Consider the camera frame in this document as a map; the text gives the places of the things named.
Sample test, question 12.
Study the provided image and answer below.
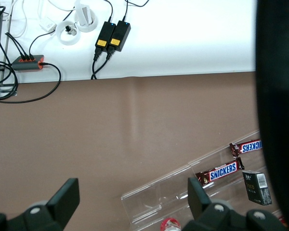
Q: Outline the black power adapter yellow label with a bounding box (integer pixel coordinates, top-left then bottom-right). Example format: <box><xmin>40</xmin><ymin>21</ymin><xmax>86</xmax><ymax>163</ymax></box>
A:
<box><xmin>107</xmin><ymin>20</ymin><xmax>132</xmax><ymax>52</ymax></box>
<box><xmin>95</xmin><ymin>21</ymin><xmax>117</xmax><ymax>50</ymax></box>

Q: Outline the brown Snickers bar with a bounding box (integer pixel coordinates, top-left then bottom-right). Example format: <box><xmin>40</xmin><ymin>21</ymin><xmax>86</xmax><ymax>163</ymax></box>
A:
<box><xmin>229</xmin><ymin>139</ymin><xmax>262</xmax><ymax>157</ymax></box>
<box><xmin>195</xmin><ymin>157</ymin><xmax>245</xmax><ymax>188</ymax></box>

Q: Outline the red can with white lid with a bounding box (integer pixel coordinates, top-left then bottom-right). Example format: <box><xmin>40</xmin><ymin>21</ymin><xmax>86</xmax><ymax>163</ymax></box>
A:
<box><xmin>160</xmin><ymin>218</ymin><xmax>182</xmax><ymax>231</ymax></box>

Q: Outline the black adapter power cable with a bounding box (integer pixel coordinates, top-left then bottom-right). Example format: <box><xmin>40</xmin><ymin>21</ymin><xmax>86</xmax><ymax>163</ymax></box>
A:
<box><xmin>90</xmin><ymin>47</ymin><xmax>104</xmax><ymax>80</ymax></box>
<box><xmin>92</xmin><ymin>48</ymin><xmax>116</xmax><ymax>79</ymax></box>

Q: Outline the black looped cable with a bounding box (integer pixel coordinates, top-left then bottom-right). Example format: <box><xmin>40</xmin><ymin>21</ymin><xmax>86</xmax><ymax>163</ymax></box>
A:
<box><xmin>0</xmin><ymin>61</ymin><xmax>62</xmax><ymax>104</ymax></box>

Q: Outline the white cable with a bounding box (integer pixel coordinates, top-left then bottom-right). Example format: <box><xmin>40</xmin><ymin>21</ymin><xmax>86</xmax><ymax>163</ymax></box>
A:
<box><xmin>5</xmin><ymin>0</ymin><xmax>43</xmax><ymax>39</ymax></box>

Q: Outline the thick black blurred cable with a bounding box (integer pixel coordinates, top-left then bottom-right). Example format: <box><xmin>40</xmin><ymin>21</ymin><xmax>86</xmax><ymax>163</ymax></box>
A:
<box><xmin>254</xmin><ymin>0</ymin><xmax>289</xmax><ymax>231</ymax></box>

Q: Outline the silver metal clamp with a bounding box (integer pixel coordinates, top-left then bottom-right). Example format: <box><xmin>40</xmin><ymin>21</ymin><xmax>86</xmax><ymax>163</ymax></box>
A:
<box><xmin>0</xmin><ymin>84</ymin><xmax>18</xmax><ymax>98</ymax></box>

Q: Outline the clear acrylic step display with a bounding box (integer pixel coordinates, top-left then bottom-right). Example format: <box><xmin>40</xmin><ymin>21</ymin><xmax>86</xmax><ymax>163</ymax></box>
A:
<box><xmin>121</xmin><ymin>129</ymin><xmax>280</xmax><ymax>231</ymax></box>

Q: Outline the small black box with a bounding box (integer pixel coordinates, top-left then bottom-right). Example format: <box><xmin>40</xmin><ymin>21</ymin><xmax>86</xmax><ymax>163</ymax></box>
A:
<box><xmin>242</xmin><ymin>169</ymin><xmax>273</xmax><ymax>206</ymax></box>

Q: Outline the grey orange USB hub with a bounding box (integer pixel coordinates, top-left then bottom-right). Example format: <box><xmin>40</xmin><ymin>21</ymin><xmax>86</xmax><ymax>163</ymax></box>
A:
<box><xmin>11</xmin><ymin>54</ymin><xmax>45</xmax><ymax>72</ymax></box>

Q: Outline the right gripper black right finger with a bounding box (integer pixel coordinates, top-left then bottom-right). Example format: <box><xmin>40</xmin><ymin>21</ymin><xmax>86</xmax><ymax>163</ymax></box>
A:
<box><xmin>182</xmin><ymin>177</ymin><xmax>289</xmax><ymax>231</ymax></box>

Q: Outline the small white adapter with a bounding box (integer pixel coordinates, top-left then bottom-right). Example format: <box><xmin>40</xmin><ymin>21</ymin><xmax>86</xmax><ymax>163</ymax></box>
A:
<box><xmin>39</xmin><ymin>16</ymin><xmax>57</xmax><ymax>33</ymax></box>

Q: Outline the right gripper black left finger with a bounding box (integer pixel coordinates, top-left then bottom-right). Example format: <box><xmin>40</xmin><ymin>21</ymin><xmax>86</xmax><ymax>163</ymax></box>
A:
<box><xmin>0</xmin><ymin>178</ymin><xmax>80</xmax><ymax>231</ymax></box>

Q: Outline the white tape ring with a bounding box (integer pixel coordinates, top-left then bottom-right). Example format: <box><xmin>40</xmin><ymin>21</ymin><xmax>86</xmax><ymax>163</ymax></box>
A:
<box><xmin>55</xmin><ymin>20</ymin><xmax>82</xmax><ymax>46</ymax></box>
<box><xmin>74</xmin><ymin>0</ymin><xmax>98</xmax><ymax>33</ymax></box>

